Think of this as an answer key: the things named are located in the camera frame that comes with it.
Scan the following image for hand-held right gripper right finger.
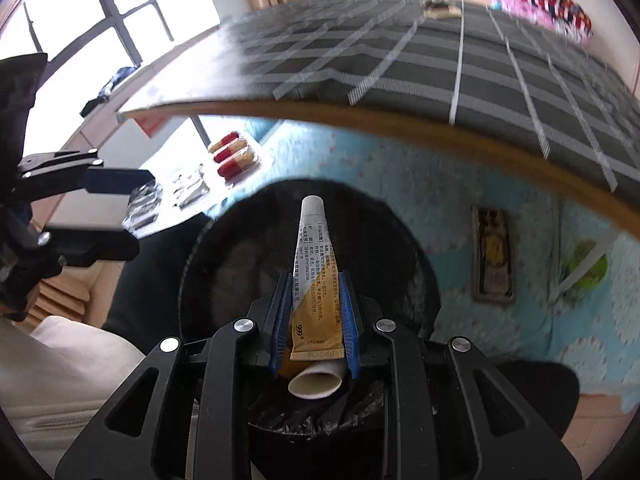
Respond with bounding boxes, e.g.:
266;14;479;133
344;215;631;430
339;270;583;480

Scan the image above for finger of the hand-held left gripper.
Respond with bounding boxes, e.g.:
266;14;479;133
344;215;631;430
15;149;157;202
38;227;141;267

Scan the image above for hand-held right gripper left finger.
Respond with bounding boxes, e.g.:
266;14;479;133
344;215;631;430
52;271;294;480

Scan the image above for white yellow ointment tube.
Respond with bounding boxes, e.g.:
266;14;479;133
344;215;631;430
288;195;347;362

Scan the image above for silver blister pack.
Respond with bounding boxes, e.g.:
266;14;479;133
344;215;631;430
121;132;262;239

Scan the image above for black round trash bin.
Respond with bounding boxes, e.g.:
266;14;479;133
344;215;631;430
177;177;442;467

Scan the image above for dark cloth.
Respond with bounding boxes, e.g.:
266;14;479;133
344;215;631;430
81;65;144;116

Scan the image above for wooden window sill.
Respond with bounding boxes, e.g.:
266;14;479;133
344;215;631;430
59;29;237;172

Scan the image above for person's light trousers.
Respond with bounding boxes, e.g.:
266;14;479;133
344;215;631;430
0;312;147;462

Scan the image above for light blue printed bedsheet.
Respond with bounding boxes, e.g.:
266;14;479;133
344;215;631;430
200;115;640;412

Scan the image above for black white checked blanket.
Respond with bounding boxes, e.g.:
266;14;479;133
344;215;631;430
117;0;640;237

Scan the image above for beige paper sachet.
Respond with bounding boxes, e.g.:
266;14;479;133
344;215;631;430
423;0;462;19

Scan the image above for pink printed folded quilt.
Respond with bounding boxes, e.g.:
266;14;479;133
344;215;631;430
489;0;592;49

